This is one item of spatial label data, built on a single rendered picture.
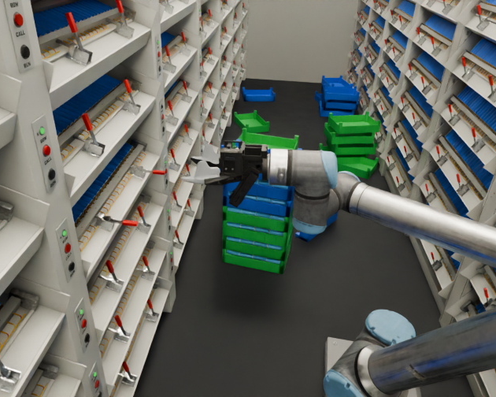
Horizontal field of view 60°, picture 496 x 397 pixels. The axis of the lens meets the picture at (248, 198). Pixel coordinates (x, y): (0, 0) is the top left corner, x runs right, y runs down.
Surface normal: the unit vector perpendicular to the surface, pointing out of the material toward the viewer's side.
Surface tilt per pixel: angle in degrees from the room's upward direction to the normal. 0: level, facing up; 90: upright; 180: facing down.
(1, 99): 90
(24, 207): 90
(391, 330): 4
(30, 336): 21
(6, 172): 90
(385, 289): 0
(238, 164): 90
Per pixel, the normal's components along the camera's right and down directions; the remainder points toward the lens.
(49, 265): -0.08, 0.51
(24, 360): 0.40, -0.77
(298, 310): 0.04, -0.86
